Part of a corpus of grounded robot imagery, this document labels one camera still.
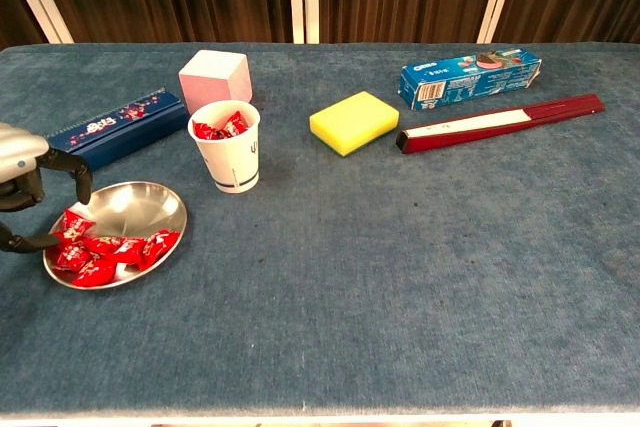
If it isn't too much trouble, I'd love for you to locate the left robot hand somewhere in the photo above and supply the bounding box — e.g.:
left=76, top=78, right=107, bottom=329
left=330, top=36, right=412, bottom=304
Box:
left=0, top=122, right=94, bottom=254

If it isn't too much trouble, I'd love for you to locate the white paper cup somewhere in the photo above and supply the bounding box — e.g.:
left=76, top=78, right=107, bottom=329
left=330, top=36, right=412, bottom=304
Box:
left=187, top=99, right=262, bottom=195

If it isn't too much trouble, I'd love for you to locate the dark blue long box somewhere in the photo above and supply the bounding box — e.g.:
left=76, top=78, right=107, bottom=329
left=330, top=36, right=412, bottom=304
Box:
left=47, top=88, right=190, bottom=172

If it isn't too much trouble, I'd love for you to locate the metal bowl of red candies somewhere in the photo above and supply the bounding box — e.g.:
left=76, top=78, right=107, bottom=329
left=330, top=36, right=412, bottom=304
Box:
left=42, top=180, right=189, bottom=291

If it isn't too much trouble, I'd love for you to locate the pink cube block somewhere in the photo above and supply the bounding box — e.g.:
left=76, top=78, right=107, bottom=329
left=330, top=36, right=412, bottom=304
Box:
left=178, top=49, right=254, bottom=116

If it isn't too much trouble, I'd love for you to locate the yellow sponge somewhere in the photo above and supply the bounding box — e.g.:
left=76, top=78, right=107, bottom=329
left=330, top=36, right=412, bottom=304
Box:
left=308, top=90, right=400, bottom=159

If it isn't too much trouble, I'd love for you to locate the blue table cloth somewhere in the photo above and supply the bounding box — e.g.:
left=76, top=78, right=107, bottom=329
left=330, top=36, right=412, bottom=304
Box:
left=0, top=41, right=640, bottom=421

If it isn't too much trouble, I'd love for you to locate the blue Oreo cookie box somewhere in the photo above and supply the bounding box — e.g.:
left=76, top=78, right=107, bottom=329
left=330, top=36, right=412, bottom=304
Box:
left=398, top=46, right=543, bottom=112

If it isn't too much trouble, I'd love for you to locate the dark red folded fan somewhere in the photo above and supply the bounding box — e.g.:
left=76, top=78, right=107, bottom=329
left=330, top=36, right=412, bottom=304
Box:
left=395, top=93, right=606, bottom=157

